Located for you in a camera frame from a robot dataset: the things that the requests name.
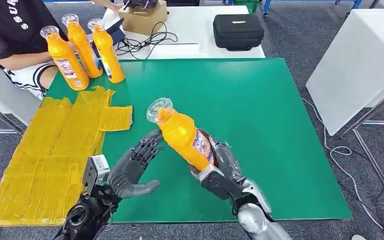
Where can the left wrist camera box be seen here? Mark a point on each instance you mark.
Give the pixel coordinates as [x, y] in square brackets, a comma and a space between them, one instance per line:
[96, 170]

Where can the grey metal table frame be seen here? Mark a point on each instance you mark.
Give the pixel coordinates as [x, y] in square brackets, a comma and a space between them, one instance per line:
[372, 111]

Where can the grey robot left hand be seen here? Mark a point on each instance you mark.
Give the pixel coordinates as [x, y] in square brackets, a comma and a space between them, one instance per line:
[127, 172]

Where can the white side table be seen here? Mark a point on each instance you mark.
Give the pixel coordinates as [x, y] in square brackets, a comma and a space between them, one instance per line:
[354, 66]

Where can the person's left hand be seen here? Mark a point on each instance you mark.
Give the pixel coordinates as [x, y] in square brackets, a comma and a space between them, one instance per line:
[116, 6]

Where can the yellow plastic sheet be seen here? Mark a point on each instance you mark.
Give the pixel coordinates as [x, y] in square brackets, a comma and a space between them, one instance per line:
[46, 149]

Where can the grey metal bench frame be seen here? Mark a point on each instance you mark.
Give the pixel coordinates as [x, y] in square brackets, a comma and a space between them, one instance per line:
[0, 114]

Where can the orange drink bottle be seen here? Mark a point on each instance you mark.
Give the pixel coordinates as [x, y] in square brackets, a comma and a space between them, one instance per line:
[66, 63]
[84, 49]
[182, 139]
[110, 56]

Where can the black carrying case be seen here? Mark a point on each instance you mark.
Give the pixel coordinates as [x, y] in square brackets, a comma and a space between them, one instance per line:
[238, 31]

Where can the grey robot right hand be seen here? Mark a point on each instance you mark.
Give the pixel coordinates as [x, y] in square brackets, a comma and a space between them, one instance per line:
[228, 159]

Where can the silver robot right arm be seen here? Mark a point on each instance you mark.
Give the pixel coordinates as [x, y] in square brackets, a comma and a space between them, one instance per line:
[261, 222]

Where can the black rectangular object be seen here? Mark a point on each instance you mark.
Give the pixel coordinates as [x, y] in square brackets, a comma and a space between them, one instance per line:
[182, 2]

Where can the blue tablet case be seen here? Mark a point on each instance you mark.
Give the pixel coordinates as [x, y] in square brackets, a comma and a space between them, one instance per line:
[118, 33]

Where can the green table mat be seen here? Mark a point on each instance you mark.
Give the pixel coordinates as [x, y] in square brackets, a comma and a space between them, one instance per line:
[245, 99]

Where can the green basket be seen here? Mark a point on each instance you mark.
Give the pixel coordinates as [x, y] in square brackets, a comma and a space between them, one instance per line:
[246, 5]

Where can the cardboard box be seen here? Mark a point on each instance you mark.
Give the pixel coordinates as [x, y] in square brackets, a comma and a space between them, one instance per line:
[145, 21]

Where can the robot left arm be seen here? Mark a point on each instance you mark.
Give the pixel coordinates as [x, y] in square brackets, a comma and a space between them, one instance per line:
[86, 215]

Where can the black device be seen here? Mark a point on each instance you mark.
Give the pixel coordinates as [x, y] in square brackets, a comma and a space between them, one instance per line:
[141, 4]

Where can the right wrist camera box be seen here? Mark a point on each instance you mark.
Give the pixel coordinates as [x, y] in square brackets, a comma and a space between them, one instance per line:
[220, 184]

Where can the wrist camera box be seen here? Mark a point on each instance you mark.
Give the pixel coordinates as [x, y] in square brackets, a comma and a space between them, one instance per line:
[220, 184]
[96, 170]

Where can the person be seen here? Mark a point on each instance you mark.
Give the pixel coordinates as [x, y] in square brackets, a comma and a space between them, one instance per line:
[10, 30]

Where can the small white object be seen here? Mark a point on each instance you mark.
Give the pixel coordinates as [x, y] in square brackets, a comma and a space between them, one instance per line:
[358, 237]

